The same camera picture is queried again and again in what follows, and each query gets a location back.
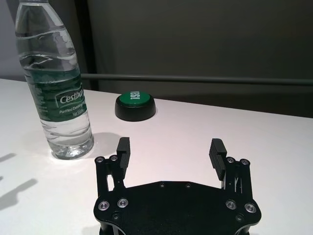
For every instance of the dark vertical frame post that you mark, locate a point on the dark vertical frame post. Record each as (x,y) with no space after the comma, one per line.
(84,36)

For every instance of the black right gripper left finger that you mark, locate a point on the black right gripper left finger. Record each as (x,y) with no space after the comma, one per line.
(124,159)

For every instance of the thin grey horizontal rail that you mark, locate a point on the thin grey horizontal rail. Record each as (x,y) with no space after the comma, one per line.
(195,78)

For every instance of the green push button black base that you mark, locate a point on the green push button black base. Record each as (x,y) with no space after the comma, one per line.
(135,107)

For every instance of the clear water bottle green label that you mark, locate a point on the clear water bottle green label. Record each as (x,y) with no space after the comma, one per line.
(56,98)

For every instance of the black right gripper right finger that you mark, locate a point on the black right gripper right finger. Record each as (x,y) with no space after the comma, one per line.
(217,159)

